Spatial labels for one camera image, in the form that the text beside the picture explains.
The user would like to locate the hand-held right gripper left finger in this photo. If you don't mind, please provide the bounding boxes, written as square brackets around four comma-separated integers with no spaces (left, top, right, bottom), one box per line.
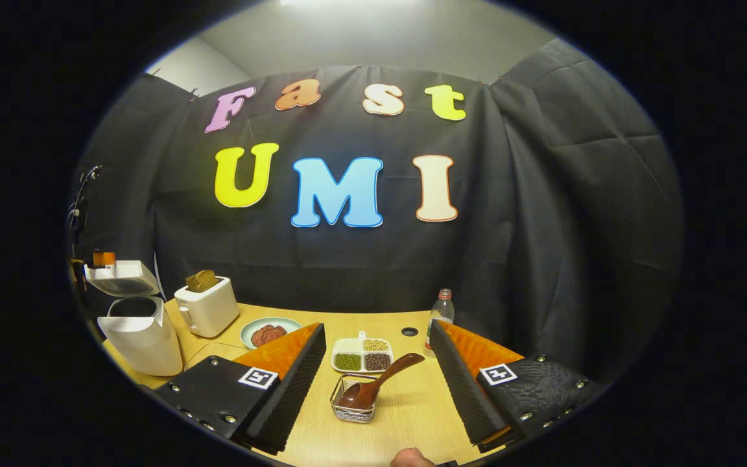
[153,322,327,455]

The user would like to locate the black backdrop cloth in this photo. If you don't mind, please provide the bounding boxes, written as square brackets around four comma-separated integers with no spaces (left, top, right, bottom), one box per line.
[69,38,685,383]

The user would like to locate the white toaster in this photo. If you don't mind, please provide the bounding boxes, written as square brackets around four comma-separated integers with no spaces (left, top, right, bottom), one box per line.
[174,276,241,339]

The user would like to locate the clear plastic bottle red cap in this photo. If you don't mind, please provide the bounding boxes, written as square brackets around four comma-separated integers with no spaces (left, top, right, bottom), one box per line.
[425,289,455,357]

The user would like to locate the white divided dish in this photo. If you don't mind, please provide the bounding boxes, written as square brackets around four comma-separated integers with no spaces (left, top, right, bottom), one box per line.
[331,331,395,375]

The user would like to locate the green round plate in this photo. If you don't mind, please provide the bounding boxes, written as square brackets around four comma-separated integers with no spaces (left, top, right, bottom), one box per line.
[240,317,303,350]

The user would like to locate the brown wooden spoon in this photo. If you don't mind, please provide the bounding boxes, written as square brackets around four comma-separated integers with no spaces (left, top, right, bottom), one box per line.
[337,352,426,411]

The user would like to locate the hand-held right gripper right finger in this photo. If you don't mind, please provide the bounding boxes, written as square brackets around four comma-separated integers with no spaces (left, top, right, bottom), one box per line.
[429,319,601,455]

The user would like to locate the brown meat slices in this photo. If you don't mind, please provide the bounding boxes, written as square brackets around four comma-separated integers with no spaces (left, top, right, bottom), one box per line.
[250,324,288,348]

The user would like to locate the white rice cooker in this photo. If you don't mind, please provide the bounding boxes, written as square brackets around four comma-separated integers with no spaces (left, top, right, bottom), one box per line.
[84,259,184,377]

